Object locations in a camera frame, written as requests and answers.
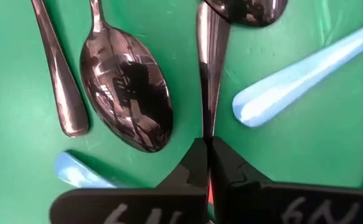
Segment green table mat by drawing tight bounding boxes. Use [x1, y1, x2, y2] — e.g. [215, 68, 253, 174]
[0, 0, 363, 224]

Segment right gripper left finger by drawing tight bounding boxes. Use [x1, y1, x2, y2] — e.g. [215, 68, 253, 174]
[49, 138, 209, 224]

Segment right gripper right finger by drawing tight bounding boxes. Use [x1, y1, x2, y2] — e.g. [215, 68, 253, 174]
[211, 136, 363, 224]

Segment blue-handled black spoon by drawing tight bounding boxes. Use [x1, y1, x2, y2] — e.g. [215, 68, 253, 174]
[232, 17, 363, 128]
[54, 151, 117, 189]

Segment orange-handled silver spoon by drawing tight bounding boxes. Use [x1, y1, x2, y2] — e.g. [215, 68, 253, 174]
[207, 179, 215, 208]

